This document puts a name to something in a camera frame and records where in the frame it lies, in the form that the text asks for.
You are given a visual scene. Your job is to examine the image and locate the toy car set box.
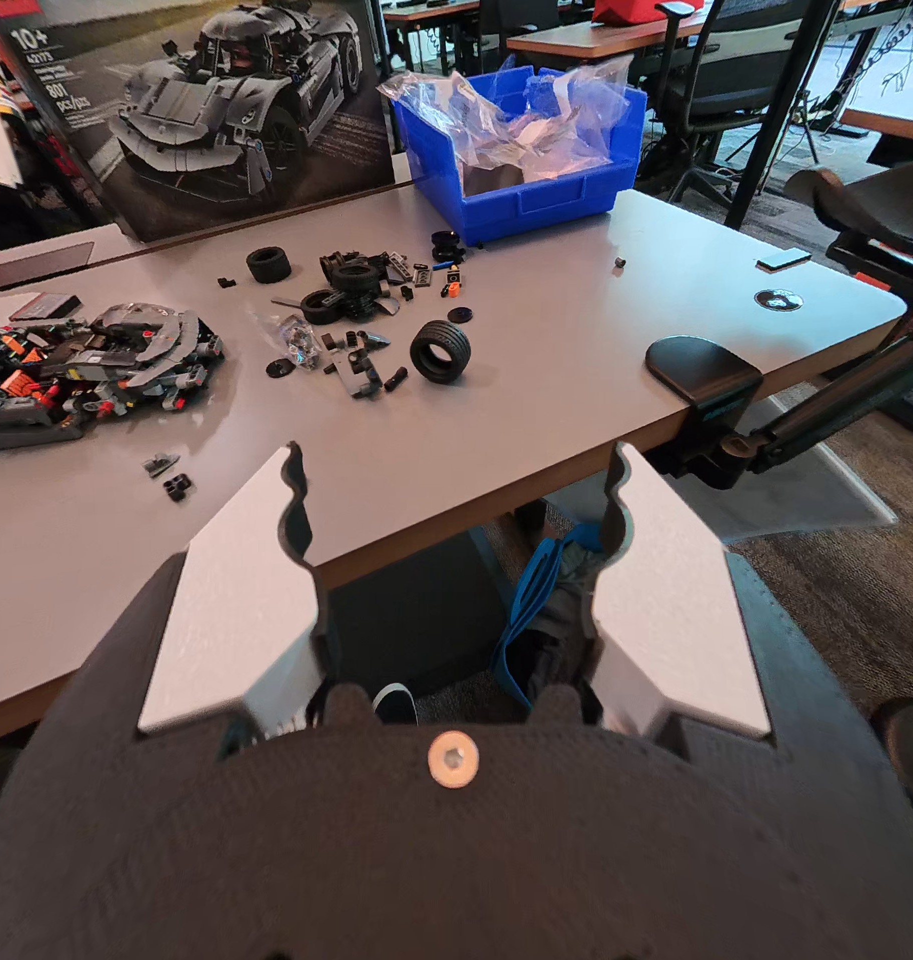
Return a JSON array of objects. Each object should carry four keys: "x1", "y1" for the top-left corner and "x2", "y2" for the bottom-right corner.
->
[{"x1": 5, "y1": 0, "x2": 398, "y2": 243}]

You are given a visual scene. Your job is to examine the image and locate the grey curved panel assembly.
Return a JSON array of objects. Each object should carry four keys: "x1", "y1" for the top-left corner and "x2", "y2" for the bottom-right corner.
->
[{"x1": 320, "y1": 328, "x2": 411, "y2": 400}]

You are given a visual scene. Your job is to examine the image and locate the grey backpack with blue straps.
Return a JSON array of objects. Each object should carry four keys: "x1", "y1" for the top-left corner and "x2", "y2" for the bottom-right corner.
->
[{"x1": 492, "y1": 521, "x2": 615, "y2": 714}]

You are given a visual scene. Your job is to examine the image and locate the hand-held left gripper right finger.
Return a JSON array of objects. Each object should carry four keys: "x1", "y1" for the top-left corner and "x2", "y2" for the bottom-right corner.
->
[{"x1": 585, "y1": 441, "x2": 773, "y2": 744}]

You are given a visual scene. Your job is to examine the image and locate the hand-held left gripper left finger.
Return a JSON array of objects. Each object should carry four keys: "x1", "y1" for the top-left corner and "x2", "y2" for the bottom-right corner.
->
[{"x1": 136, "y1": 441, "x2": 332, "y2": 744}]

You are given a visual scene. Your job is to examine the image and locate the wooden top side desk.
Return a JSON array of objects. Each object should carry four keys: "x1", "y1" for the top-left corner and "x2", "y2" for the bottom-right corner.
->
[{"x1": 505, "y1": 15, "x2": 728, "y2": 63}]

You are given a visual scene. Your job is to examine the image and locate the black rubber toy tyre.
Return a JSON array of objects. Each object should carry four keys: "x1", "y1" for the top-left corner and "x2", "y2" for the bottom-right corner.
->
[
  {"x1": 329, "y1": 261, "x2": 384, "y2": 297},
  {"x1": 408, "y1": 319, "x2": 474, "y2": 387},
  {"x1": 299, "y1": 287, "x2": 347, "y2": 327},
  {"x1": 245, "y1": 246, "x2": 293, "y2": 286}
]

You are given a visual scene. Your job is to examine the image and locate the pile of small toy bricks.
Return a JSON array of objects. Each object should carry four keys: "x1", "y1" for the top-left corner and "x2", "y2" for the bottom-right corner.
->
[{"x1": 381, "y1": 249, "x2": 437, "y2": 303}]

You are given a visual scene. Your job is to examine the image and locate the black office chair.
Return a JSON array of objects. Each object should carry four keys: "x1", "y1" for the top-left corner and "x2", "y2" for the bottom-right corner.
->
[{"x1": 636, "y1": 0, "x2": 806, "y2": 219}]

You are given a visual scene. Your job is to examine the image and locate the crumpled empty plastic bags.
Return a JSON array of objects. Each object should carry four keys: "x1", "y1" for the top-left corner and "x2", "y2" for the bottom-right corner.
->
[{"x1": 377, "y1": 52, "x2": 638, "y2": 185}]

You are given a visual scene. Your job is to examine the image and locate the black white-soled shoe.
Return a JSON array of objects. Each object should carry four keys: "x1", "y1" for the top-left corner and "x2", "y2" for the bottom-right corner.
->
[{"x1": 370, "y1": 681, "x2": 420, "y2": 727}]

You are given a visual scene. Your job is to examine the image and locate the grey toy brick car model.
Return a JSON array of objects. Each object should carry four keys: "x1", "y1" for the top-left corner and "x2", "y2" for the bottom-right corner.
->
[{"x1": 0, "y1": 300, "x2": 227, "y2": 455}]

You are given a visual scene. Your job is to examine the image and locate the red bag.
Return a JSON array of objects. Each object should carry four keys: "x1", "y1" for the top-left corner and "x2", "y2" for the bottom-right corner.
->
[{"x1": 591, "y1": 0, "x2": 707, "y2": 27}]

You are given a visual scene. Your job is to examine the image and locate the blue storage bin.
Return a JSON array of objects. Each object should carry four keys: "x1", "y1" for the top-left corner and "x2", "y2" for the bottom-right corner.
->
[{"x1": 391, "y1": 66, "x2": 649, "y2": 247}]

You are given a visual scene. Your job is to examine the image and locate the black steel column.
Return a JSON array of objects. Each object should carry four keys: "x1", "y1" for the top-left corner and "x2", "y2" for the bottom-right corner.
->
[{"x1": 725, "y1": 0, "x2": 842, "y2": 232}]

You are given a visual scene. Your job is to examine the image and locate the small dark flat card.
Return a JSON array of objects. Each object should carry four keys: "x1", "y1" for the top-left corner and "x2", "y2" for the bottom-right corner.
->
[{"x1": 8, "y1": 292, "x2": 84, "y2": 324}]

